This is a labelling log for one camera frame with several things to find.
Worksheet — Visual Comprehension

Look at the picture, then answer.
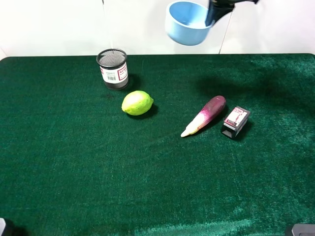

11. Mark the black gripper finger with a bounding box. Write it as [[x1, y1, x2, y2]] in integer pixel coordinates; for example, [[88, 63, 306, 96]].
[[205, 0, 259, 26]]

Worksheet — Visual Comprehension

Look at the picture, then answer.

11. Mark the grey robot base right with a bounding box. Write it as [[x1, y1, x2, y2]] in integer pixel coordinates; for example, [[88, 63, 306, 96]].
[[284, 224, 315, 236]]

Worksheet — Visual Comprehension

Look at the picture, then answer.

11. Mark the green lemon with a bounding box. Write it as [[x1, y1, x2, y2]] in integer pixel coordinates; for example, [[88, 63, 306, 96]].
[[122, 90, 154, 116]]

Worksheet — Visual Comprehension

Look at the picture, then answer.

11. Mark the black small box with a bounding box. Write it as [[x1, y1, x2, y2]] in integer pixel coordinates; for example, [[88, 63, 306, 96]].
[[221, 106, 251, 139]]

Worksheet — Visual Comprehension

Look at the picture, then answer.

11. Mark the green velvet table cloth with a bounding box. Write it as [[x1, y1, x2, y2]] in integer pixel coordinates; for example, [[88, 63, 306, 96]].
[[0, 54, 315, 236]]

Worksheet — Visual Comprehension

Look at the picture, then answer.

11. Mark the purple white eggplant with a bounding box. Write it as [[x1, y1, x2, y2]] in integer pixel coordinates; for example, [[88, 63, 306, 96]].
[[181, 95, 226, 138]]

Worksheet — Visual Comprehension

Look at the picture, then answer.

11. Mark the light blue bowl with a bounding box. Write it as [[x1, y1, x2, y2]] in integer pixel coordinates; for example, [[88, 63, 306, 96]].
[[165, 0, 214, 46]]

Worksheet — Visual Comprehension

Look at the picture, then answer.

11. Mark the black mesh pen holder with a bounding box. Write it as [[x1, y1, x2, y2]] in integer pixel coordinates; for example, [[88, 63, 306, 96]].
[[96, 48, 129, 90]]

